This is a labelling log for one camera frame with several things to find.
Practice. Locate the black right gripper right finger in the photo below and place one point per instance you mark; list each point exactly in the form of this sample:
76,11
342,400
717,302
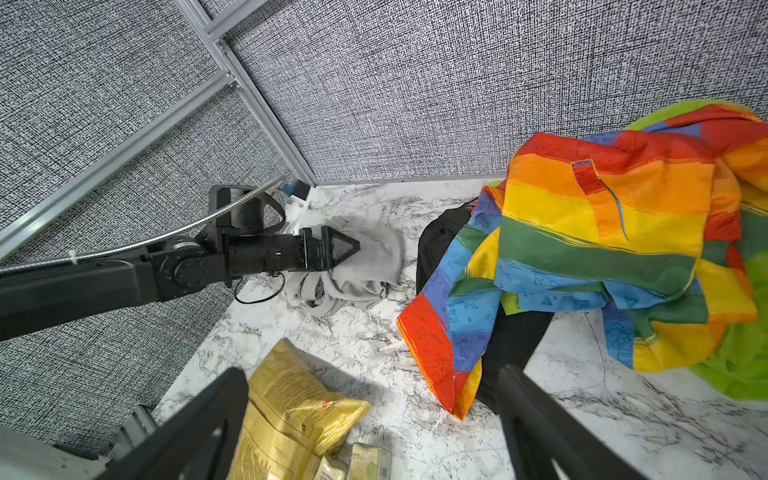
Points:
543,439

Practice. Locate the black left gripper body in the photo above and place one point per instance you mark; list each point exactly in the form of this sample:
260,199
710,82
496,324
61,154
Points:
267,254

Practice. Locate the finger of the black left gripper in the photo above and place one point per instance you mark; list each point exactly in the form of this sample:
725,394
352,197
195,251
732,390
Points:
323,258
328,235

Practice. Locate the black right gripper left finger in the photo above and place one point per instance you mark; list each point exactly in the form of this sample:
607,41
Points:
198,442

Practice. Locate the grey cloth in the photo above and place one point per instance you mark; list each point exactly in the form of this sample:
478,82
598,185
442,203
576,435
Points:
361,280

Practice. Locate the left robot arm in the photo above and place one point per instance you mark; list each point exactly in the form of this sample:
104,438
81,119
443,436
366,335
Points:
242,235

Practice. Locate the black cloth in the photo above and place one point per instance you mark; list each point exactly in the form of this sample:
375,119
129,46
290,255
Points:
514,338

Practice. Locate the lime green cloth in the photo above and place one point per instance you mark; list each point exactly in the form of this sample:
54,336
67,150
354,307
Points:
731,275

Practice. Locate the rainbow striped cloth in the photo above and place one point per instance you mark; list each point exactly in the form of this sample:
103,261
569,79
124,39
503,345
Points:
614,222

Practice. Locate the gold foil snack bag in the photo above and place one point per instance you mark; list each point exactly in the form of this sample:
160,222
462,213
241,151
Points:
292,420

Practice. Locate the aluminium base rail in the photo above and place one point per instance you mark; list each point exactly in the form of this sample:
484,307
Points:
138,427

